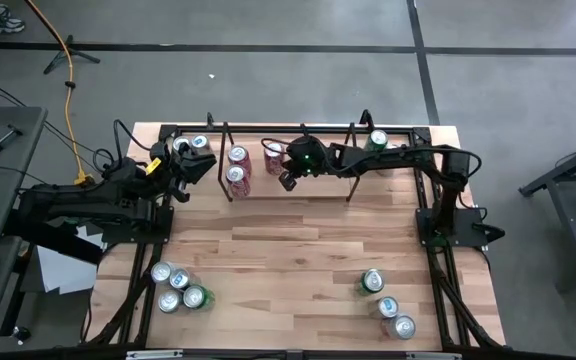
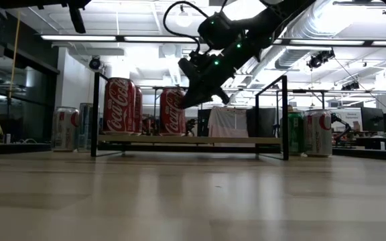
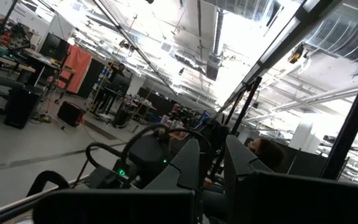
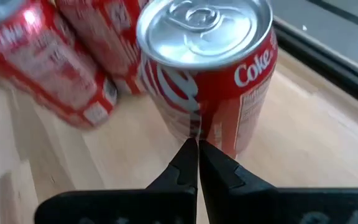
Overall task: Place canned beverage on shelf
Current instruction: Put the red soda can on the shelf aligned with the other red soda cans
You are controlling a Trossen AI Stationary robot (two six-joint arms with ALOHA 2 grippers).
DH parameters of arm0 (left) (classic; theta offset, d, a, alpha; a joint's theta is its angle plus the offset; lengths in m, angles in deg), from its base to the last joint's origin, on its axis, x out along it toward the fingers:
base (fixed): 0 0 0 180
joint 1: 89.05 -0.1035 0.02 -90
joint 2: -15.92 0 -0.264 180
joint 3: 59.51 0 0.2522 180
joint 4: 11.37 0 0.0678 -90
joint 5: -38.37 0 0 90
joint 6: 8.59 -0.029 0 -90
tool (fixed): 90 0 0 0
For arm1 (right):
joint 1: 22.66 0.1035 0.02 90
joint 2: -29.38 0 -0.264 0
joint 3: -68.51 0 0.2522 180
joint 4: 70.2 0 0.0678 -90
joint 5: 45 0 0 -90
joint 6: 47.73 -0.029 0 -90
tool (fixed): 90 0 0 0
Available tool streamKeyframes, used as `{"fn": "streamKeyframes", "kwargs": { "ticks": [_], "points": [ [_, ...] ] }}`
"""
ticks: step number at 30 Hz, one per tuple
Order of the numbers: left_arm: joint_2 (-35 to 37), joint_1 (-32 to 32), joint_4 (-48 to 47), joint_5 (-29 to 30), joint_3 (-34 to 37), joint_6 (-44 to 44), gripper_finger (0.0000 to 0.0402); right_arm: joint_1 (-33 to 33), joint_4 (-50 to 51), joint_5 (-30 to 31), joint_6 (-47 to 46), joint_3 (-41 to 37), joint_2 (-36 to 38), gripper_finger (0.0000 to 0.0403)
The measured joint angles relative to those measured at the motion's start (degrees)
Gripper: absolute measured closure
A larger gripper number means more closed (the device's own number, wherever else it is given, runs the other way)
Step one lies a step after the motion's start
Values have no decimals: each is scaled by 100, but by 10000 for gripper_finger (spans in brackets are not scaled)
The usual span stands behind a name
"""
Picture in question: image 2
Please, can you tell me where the red Coca-Cola can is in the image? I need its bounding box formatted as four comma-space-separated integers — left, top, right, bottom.
103, 77, 137, 135
133, 86, 144, 134
159, 86, 188, 137

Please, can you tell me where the green soda can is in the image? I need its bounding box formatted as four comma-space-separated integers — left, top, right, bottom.
279, 111, 305, 155

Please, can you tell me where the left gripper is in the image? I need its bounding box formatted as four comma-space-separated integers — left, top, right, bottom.
0, 0, 93, 34

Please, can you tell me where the white sign board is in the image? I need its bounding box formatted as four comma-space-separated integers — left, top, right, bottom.
326, 107, 363, 132

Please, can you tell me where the white cloth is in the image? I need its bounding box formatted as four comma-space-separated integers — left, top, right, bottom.
208, 106, 250, 138

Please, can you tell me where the wooden shelf black metal frame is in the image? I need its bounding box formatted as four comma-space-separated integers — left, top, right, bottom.
90, 72, 290, 161

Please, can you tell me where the yellow-orange power cable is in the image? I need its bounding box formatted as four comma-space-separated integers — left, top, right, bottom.
0, 9, 23, 111

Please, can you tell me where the neighbour station black frame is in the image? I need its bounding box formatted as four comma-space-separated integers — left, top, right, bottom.
275, 88, 326, 111

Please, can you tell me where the black aluminium rig frame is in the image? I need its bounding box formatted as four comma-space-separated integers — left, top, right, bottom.
0, 142, 386, 164

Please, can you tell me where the silver Diet Coke can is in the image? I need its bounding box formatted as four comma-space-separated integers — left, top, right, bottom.
52, 106, 80, 153
304, 108, 333, 157

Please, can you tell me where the silver ventilation duct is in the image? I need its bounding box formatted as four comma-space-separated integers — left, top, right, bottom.
273, 0, 361, 70

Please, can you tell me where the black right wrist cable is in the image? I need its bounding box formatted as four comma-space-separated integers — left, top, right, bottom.
162, 0, 214, 54

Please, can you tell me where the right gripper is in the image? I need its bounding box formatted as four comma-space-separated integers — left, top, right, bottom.
178, 36, 263, 110

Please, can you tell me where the round black ceiling spotlight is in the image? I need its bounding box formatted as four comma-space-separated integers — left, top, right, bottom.
88, 56, 102, 71

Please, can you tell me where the dark grey partition panel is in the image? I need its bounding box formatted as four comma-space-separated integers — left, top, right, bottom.
246, 106, 281, 138

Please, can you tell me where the black track spotlight cluster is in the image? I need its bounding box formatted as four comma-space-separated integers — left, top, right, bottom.
340, 80, 361, 92
306, 49, 336, 70

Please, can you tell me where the linear ceiling light fixture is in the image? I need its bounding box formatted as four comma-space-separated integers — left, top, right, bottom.
40, 33, 386, 48

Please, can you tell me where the blue-tab silver can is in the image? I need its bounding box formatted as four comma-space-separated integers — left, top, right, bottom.
78, 102, 104, 151

